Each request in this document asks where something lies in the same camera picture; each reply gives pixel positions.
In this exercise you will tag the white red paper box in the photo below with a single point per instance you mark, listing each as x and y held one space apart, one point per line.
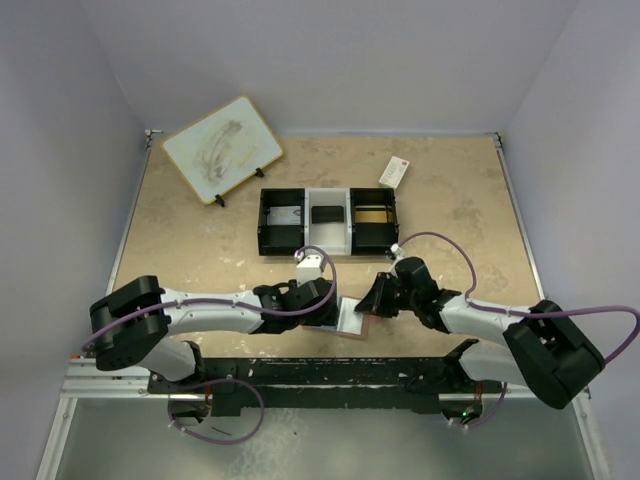
393 173

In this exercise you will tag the gold card with stripe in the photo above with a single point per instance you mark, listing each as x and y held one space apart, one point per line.
377 216

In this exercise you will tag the silver card in left bin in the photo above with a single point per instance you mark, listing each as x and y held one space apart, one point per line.
284 216

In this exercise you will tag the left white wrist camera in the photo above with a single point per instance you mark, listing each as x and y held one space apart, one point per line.
310 265

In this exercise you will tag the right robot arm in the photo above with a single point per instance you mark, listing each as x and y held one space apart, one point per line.
538 348

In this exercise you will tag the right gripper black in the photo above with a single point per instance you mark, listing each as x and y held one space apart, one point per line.
374 301

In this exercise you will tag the pink leather card holder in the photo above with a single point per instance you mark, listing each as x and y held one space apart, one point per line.
332 329

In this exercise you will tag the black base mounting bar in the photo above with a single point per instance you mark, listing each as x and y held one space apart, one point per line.
409 383

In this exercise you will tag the black card in white bin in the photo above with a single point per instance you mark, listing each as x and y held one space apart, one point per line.
325 214

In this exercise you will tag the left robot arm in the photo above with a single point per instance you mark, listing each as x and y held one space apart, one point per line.
136 324

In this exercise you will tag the black left plastic bin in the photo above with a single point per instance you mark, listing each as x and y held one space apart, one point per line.
280 230

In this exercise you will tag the black plastic bin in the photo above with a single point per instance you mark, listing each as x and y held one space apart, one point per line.
280 230
369 239

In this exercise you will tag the white plastic bin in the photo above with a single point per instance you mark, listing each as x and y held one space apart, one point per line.
335 238

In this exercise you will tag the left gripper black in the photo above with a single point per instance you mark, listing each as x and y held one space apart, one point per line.
325 316

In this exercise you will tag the whiteboard with yellow frame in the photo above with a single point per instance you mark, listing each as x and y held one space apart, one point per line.
223 149

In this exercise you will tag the light blue card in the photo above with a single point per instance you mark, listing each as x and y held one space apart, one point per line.
350 322

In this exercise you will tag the black right plastic bin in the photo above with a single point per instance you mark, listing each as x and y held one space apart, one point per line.
369 239

